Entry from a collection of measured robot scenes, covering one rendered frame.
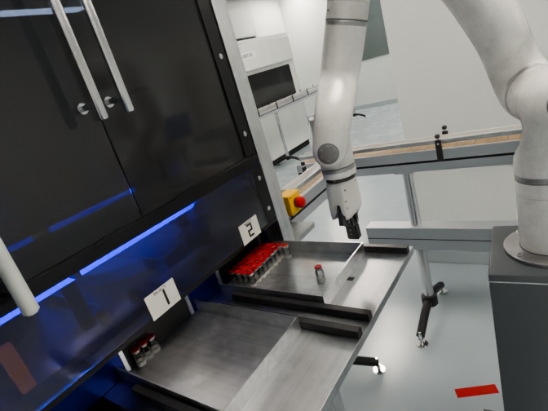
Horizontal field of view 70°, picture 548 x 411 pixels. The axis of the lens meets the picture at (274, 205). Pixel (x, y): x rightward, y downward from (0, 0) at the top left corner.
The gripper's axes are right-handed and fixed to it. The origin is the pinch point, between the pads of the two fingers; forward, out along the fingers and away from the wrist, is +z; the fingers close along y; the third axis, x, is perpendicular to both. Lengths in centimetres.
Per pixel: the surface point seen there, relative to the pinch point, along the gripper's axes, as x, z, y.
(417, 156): -7, 7, -83
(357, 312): 8.3, 8.4, 21.6
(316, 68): -432, -18, -796
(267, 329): -11.2, 10.2, 30.0
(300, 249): -23.0, 9.8, -5.8
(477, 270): 0, 98, -136
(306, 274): -13.8, 10.2, 6.9
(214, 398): -10, 10, 50
